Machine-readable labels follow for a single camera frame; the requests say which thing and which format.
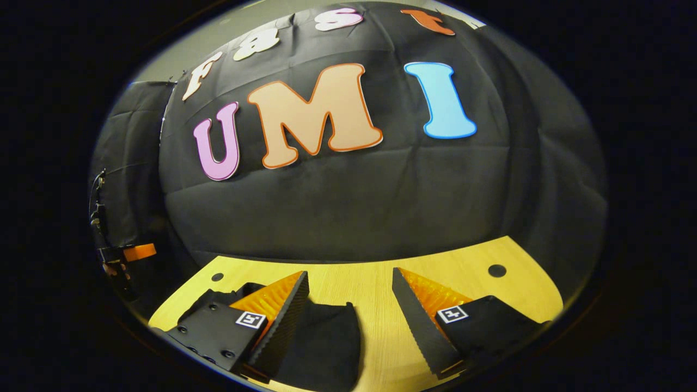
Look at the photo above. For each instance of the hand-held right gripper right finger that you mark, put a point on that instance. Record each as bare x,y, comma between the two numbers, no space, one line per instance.
419,326

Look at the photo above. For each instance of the black button shirt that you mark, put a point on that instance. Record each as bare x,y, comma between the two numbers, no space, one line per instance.
321,348

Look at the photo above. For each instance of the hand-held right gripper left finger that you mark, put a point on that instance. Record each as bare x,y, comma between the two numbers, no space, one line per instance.
283,326

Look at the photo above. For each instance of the black backdrop cloth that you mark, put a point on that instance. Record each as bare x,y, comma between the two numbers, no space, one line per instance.
354,207

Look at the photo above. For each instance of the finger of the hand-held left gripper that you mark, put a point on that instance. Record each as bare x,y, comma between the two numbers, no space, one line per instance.
140,251

